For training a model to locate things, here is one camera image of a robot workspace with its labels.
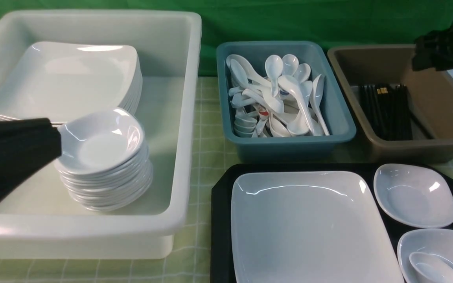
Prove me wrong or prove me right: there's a pile of white soup spoons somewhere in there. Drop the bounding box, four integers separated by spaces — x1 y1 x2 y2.
225 54 330 138

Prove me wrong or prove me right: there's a stack of white square plates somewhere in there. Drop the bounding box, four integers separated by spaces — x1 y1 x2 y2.
0 41 143 125

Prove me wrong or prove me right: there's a teal plastic bin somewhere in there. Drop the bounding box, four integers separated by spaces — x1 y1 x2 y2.
216 41 356 163

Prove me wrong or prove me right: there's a small white bowl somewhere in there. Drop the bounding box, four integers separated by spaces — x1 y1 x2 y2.
397 229 453 283
373 164 453 229

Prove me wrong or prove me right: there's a white ceramic soup spoon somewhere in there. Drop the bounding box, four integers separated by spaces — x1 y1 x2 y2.
409 252 453 283

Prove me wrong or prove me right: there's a green checked tablecloth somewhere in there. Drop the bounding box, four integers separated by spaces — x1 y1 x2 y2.
0 76 453 283

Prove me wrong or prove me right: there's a bundle of black chopsticks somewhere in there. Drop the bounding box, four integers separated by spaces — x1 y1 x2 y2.
358 84 434 141

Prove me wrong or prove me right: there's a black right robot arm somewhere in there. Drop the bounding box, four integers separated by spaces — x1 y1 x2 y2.
411 24 453 72

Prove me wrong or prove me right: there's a large white plastic tub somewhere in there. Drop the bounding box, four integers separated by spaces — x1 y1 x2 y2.
0 9 202 259

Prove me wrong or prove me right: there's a brown plastic bin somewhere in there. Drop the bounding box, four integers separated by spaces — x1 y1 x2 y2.
327 44 453 164

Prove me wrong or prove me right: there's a black serving tray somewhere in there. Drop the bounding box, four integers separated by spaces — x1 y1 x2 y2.
210 163 453 283

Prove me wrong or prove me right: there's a green backdrop cloth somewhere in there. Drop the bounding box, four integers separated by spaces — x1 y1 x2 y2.
0 0 453 76

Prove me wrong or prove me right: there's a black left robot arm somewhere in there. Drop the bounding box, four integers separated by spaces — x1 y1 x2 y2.
0 118 62 203

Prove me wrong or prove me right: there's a large white square plate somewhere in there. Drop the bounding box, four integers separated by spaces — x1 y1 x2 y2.
230 171 404 283

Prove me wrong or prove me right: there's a stack of small white bowls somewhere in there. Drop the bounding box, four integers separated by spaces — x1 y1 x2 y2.
54 108 153 213

